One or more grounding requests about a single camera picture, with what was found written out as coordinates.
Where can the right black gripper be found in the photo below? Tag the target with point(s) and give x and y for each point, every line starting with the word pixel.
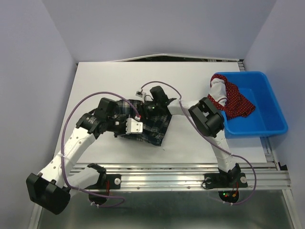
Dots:
pixel 145 110

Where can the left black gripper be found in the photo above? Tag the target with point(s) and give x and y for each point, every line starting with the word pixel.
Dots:
pixel 123 132

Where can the navy plaid pleated skirt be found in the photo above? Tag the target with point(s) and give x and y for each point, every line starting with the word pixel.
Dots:
pixel 154 128

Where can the red polka dot skirt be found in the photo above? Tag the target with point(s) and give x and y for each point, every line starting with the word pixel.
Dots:
pixel 226 97

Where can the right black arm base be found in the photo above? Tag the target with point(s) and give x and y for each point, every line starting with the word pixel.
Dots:
pixel 229 189

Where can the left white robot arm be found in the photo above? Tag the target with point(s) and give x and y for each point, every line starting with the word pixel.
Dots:
pixel 52 188

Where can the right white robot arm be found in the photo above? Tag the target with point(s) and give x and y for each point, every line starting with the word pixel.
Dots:
pixel 208 122

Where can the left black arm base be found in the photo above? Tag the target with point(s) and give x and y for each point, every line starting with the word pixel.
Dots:
pixel 103 187

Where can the blue plastic bin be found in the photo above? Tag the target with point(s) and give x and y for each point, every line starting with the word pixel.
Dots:
pixel 267 119

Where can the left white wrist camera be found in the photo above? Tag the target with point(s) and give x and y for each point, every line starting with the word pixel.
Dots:
pixel 133 126

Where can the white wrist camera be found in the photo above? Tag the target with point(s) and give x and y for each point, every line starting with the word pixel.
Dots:
pixel 133 126
pixel 140 94

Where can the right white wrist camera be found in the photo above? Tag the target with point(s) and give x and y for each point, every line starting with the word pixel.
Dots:
pixel 140 94

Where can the aluminium rail frame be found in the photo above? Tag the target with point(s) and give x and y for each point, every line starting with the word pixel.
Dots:
pixel 167 180

